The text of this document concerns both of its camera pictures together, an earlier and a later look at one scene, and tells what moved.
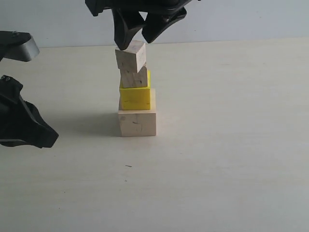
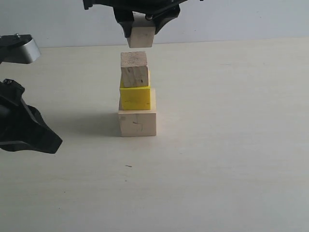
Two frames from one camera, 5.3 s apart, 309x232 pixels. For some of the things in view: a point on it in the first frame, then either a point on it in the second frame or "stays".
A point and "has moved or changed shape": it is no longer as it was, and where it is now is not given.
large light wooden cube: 139,123 stays
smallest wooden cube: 133,58 has moved or changed shape
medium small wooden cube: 133,79 stays
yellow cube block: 137,98 stays
